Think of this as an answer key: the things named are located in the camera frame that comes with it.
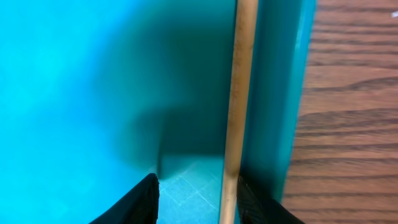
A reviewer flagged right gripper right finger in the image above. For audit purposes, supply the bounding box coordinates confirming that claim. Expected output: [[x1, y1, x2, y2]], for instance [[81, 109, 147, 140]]
[[237, 175, 304, 224]]

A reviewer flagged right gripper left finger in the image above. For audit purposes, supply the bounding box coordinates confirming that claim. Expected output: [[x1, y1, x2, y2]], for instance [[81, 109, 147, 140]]
[[90, 173, 160, 224]]

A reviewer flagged wooden chopstick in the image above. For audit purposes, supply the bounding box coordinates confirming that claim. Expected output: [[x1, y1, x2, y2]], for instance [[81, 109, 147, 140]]
[[219, 0, 259, 224]]

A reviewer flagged teal serving tray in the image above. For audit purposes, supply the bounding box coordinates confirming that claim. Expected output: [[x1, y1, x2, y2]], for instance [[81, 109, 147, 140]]
[[0, 0, 318, 224]]

